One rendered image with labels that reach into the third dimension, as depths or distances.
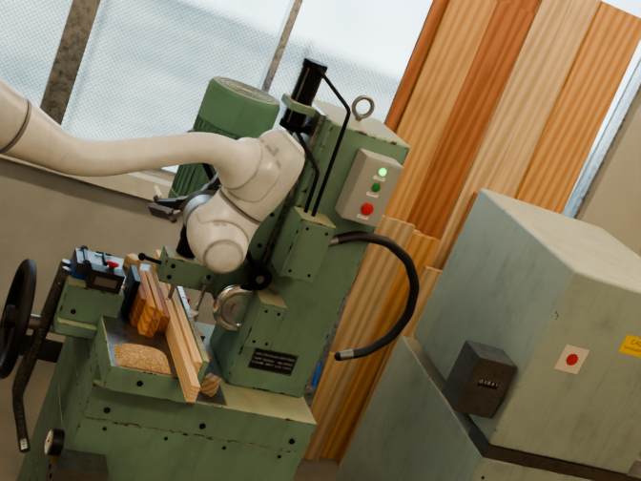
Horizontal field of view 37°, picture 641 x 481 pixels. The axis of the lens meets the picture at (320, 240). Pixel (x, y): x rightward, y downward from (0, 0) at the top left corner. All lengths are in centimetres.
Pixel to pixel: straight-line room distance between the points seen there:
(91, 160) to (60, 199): 204
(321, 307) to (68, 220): 153
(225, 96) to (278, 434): 84
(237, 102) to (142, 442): 83
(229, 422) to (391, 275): 145
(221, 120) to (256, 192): 46
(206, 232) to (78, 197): 192
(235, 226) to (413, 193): 199
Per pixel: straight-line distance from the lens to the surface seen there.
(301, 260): 221
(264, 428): 239
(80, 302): 229
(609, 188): 427
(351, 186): 221
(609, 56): 394
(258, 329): 225
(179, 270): 233
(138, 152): 164
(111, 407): 227
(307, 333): 240
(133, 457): 236
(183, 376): 212
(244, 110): 216
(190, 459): 239
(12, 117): 152
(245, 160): 172
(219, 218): 176
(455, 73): 364
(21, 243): 371
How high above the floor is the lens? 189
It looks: 17 degrees down
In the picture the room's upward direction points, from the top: 23 degrees clockwise
